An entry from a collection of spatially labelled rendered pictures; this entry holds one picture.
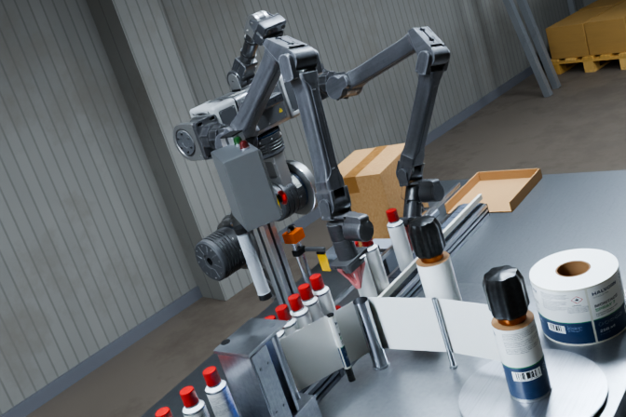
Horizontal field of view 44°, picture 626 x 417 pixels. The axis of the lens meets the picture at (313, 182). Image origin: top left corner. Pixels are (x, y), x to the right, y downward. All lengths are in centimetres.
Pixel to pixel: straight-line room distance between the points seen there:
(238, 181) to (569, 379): 88
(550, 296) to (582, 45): 602
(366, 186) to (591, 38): 528
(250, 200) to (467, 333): 61
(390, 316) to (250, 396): 40
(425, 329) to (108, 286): 311
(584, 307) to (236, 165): 87
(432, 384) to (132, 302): 320
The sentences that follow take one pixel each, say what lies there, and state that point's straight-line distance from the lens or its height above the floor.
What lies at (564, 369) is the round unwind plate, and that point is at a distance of 179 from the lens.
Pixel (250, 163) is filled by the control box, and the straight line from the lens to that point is 188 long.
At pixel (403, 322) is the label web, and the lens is 189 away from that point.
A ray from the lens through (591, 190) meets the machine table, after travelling 282.
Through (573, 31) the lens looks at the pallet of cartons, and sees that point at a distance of 775.
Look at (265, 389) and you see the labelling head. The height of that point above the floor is 105.
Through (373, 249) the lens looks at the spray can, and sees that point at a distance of 221.
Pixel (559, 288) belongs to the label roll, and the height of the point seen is 102.
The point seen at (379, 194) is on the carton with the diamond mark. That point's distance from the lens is 262.
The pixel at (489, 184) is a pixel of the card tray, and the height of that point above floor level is 83.
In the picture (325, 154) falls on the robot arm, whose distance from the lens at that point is 197.
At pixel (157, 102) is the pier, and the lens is 458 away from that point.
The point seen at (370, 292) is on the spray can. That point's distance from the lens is 222.
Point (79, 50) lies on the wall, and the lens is 467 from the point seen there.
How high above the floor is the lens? 190
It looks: 17 degrees down
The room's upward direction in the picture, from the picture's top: 18 degrees counter-clockwise
